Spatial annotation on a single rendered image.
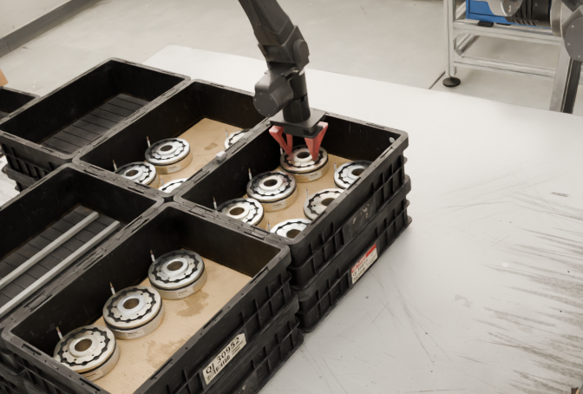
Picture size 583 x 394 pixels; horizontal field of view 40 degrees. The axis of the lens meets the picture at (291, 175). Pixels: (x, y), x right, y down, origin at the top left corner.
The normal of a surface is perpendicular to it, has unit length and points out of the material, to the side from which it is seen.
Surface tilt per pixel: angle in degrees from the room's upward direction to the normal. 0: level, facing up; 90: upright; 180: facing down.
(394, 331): 0
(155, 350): 0
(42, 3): 90
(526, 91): 0
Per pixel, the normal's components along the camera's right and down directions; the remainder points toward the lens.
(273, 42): -0.43, 0.79
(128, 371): -0.13, -0.82
